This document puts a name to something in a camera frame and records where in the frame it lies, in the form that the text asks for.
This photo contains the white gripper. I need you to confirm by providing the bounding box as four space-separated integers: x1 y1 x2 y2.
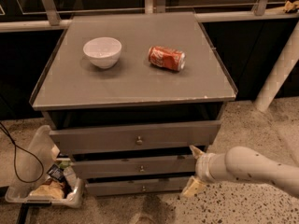
181 145 216 198

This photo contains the grey drawer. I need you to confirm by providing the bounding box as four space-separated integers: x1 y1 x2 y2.
72 155 195 179
86 176 188 196
50 120 221 155

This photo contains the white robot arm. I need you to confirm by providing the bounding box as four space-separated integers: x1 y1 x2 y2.
181 145 299 198

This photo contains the grey bottom drawer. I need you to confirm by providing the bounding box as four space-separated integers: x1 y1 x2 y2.
86 176 188 196

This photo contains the grey top drawer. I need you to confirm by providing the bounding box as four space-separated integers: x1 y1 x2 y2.
50 120 221 155

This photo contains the grey drawer cabinet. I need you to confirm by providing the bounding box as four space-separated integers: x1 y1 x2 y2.
31 13 237 187

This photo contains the red soda can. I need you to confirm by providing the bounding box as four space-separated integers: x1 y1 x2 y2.
148 46 186 72

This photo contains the dark snack packet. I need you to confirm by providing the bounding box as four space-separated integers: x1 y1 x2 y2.
47 164 64 182

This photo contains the yellow chip bag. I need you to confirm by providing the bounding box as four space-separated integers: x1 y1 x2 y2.
30 179 65 199

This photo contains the white diagonal pole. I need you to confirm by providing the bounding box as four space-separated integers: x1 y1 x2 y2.
254 22 299 112

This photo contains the white ceramic bowl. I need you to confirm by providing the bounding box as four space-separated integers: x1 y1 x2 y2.
83 37 122 69

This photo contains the clear plastic bin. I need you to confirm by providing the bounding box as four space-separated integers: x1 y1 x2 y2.
5 125 83 208

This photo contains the crumpled brown paper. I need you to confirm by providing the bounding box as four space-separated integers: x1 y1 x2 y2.
283 1 299 13

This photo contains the metal railing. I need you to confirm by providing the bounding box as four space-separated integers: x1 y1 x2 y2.
0 0 299 33

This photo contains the black cable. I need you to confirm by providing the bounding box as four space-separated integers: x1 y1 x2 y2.
0 121 45 184

